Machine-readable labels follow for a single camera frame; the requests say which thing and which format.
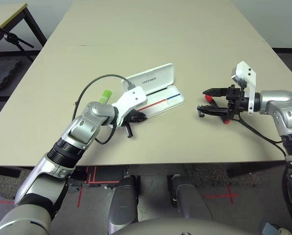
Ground black table frame beam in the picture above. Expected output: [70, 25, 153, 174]
[0, 165, 22, 178]
[226, 161, 287, 178]

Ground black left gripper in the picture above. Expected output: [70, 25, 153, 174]
[122, 110, 148, 139]

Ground black foam floor mat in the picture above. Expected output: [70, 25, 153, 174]
[0, 57, 23, 97]

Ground black marker with red cap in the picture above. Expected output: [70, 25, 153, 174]
[203, 94, 231, 123]

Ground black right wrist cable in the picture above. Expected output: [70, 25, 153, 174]
[233, 117, 292, 235]

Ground grey robot right leg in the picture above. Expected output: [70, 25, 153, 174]
[169, 174, 213, 221]

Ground grey robot left leg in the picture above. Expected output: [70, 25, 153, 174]
[108, 175, 139, 232]

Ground red floor tape lines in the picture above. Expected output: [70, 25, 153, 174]
[76, 166, 121, 208]

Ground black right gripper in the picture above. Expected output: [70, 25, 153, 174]
[197, 84, 248, 120]

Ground black tripod stand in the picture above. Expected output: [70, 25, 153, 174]
[0, 21, 35, 62]

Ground side table with black frame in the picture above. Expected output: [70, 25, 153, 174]
[0, 1, 47, 57]

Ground white plastic pencil case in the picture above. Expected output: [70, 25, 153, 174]
[121, 63, 185, 118]

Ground green highlighter pen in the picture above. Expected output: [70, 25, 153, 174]
[98, 90, 113, 105]

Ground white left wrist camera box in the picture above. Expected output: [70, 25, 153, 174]
[111, 86, 148, 127]

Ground small grey blue box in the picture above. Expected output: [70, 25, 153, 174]
[260, 221, 286, 235]

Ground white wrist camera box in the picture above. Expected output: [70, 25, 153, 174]
[111, 86, 148, 127]
[231, 61, 257, 115]

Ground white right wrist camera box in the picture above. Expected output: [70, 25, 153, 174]
[231, 61, 257, 115]

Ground grey robot leg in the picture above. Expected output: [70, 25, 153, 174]
[108, 175, 139, 232]
[169, 174, 213, 221]

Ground beige robot torso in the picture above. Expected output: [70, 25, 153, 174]
[113, 218, 261, 235]

